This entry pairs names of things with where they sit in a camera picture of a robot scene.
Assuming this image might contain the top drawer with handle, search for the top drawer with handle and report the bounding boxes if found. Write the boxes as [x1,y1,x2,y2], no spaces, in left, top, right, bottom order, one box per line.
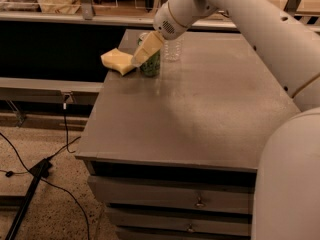
[88,176,253,214]

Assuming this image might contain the green soda can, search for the green soda can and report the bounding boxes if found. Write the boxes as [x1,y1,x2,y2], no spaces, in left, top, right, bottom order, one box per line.
[137,31,160,77]

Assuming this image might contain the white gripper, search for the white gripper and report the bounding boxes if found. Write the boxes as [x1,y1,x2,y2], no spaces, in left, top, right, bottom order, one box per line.
[131,2,187,67]

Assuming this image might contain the clear plastic water bottle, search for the clear plastic water bottle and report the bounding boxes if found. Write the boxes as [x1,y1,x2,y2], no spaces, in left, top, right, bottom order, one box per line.
[163,37,183,62]

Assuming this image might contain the grey drawer cabinet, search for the grey drawer cabinet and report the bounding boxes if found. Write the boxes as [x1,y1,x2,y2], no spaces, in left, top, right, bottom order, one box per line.
[76,32,297,240]

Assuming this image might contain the yellow sponge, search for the yellow sponge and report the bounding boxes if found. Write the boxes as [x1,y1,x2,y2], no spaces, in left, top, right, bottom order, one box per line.
[100,48,135,76]

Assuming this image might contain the black floor bar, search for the black floor bar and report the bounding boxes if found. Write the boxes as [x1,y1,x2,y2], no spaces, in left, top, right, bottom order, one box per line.
[5,159,52,240]

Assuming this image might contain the middle drawer with handle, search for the middle drawer with handle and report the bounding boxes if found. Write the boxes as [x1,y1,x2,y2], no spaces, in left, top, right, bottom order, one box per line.
[107,207,251,237]

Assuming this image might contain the black cable on floor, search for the black cable on floor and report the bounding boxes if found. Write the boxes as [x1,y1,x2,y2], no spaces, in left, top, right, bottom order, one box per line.
[0,97,91,240]

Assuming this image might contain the drawer with handle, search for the drawer with handle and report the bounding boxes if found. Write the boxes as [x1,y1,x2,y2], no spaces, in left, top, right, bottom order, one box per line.
[107,207,251,237]
[88,176,253,214]

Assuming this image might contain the grey metal rail bench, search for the grey metal rail bench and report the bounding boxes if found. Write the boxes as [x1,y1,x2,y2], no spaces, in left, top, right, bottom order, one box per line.
[0,77,103,105]

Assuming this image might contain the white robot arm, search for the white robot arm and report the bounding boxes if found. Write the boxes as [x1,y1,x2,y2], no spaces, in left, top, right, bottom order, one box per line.
[132,0,320,240]

